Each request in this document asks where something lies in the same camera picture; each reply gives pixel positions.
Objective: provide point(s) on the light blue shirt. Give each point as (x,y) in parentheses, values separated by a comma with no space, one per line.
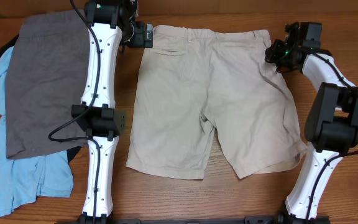
(23,180)

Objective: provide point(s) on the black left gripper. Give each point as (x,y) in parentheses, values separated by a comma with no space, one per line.
(140,40)

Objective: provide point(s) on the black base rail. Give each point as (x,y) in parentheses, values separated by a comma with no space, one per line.
(191,221)

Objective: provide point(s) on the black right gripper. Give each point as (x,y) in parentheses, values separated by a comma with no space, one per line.
(271,55)

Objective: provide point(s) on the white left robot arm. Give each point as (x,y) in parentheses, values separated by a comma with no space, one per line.
(112,27)

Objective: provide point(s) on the grey shorts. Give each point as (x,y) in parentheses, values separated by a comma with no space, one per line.
(48,84)

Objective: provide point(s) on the beige khaki shorts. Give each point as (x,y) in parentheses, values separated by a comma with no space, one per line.
(196,85)

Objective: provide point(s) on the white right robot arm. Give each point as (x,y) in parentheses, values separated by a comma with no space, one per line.
(331,127)

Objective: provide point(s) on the black garment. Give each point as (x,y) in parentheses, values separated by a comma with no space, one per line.
(3,49)

